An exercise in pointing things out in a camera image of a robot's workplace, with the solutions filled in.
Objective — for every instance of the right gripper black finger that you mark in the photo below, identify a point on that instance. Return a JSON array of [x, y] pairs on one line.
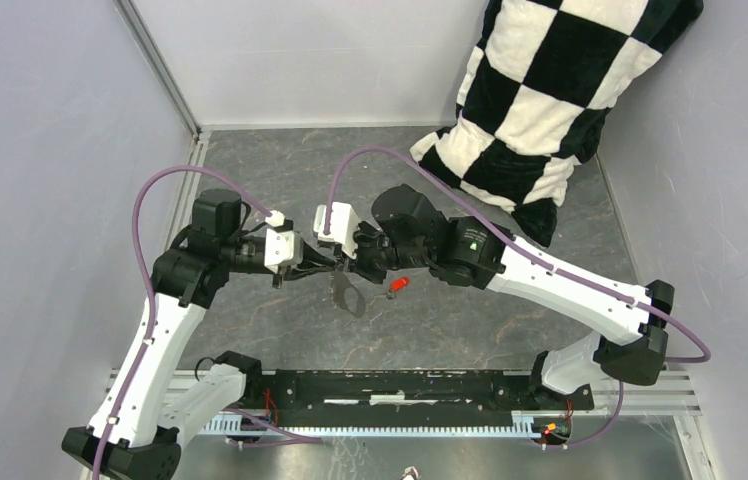
[[347, 266], [347, 250]]

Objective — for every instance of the black white checkered blanket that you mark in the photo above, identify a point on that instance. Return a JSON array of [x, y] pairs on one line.
[[538, 87]]

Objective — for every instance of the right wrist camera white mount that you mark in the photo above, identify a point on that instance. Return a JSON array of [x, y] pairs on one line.
[[341, 226]]

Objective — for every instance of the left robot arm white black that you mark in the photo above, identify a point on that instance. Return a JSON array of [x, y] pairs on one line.
[[134, 435]]

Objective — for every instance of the white toothed cable duct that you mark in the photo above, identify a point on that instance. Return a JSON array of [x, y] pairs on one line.
[[230, 424]]

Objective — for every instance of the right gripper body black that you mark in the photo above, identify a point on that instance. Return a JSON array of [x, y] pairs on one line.
[[372, 251]]

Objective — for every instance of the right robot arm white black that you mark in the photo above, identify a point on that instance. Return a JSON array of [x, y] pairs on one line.
[[628, 339]]

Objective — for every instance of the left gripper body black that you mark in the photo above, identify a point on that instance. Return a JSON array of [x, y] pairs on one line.
[[293, 273]]

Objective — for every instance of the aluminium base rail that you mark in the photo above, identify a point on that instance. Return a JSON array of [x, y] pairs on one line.
[[672, 395]]

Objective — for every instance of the aluminium corner frame post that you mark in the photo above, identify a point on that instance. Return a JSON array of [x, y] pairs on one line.
[[153, 55]]

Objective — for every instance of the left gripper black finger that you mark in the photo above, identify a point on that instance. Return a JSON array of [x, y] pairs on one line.
[[314, 269], [313, 257]]

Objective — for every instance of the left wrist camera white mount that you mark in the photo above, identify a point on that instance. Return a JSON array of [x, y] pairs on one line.
[[283, 245]]

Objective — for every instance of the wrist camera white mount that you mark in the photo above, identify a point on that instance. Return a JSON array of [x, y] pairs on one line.
[[341, 226], [283, 245]]

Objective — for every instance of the red capped key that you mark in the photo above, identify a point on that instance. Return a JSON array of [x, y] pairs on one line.
[[396, 286]]

